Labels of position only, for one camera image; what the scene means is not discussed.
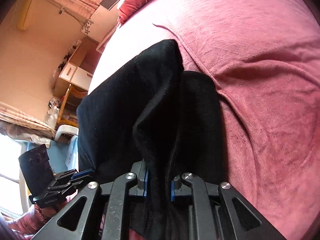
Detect black pants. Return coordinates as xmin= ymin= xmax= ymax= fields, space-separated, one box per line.
xmin=76 ymin=40 xmax=226 ymax=239

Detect right forearm maroon puffer sleeve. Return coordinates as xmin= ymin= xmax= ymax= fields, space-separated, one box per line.
xmin=1 ymin=205 xmax=45 ymax=239

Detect person left hand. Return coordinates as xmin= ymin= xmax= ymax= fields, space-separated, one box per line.
xmin=34 ymin=202 xmax=68 ymax=225

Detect blue storage box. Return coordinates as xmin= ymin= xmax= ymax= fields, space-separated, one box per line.
xmin=27 ymin=135 xmax=79 ymax=173

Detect white plastic chair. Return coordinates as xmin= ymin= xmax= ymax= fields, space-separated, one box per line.
xmin=54 ymin=125 xmax=79 ymax=141

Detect wooden shelf desk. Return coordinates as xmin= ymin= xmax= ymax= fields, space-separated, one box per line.
xmin=55 ymin=84 xmax=87 ymax=128

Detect white floral panel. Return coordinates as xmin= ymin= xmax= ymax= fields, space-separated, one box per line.
xmin=81 ymin=4 xmax=118 ymax=43

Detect bed with pink sheet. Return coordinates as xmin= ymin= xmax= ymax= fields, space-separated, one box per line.
xmin=89 ymin=0 xmax=319 ymax=239

